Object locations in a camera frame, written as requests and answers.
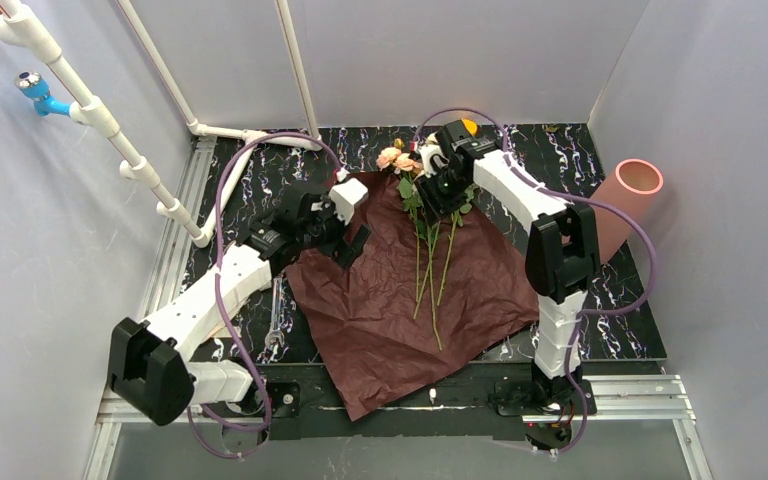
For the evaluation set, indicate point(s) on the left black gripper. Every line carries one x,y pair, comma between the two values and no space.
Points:
334,229

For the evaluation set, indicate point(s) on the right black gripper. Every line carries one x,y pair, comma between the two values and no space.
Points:
438,183

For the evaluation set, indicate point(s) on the red flower bouquet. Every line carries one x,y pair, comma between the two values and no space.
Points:
396,159

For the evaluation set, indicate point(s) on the maroon wrapping paper sheet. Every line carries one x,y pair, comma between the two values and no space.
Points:
402,316

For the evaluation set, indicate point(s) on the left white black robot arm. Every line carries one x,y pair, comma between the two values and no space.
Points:
150,362

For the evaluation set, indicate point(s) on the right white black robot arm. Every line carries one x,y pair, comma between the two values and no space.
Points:
562,254

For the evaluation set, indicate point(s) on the pink cylindrical vase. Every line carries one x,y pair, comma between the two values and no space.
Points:
632,188

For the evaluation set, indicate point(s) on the small orange yellow cap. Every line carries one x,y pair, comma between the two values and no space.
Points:
471,127

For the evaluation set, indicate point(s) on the blue pipe fitting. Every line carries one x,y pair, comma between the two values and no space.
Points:
34,87

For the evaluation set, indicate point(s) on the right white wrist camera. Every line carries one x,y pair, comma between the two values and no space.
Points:
431,156

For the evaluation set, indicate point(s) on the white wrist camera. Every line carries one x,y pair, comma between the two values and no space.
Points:
347,194
431,156

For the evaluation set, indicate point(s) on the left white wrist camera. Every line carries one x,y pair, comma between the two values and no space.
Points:
347,194

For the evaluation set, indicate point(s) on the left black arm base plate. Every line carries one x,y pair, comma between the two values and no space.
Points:
284,399

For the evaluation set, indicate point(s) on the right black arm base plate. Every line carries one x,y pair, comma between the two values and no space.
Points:
529,397

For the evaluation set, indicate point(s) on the aluminium rail frame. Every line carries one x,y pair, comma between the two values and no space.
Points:
151,365

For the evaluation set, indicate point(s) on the white pvc pipe frame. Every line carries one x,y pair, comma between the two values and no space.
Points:
110,171

